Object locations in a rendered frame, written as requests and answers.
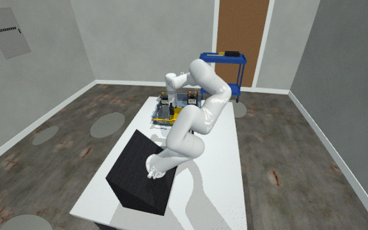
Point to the yellow open bin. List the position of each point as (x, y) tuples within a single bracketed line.
[(176, 112)]

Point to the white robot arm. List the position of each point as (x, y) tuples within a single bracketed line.
[(200, 120)]

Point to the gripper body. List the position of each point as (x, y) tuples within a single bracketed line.
[(172, 99)]

